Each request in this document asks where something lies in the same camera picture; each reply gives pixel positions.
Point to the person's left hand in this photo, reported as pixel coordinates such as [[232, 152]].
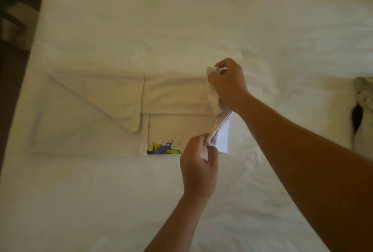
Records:
[[198, 170]]

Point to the person's right hand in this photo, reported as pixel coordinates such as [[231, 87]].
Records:
[[228, 84]]

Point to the white printed t-shirt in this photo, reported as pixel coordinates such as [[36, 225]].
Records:
[[366, 114]]

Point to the person's right forearm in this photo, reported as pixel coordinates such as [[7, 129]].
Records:
[[314, 167]]

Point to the person's left forearm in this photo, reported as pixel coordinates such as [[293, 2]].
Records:
[[178, 225]]

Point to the white bed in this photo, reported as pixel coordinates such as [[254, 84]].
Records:
[[175, 15]]

